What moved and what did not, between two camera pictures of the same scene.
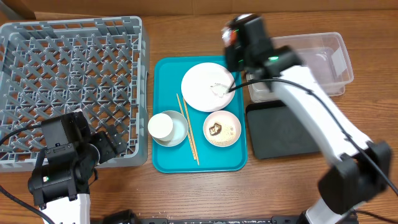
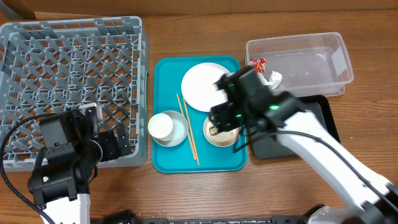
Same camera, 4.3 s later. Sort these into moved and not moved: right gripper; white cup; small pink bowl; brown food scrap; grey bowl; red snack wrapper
Moved: right gripper; red snack wrapper
Not moved: grey bowl; brown food scrap; small pink bowl; white cup
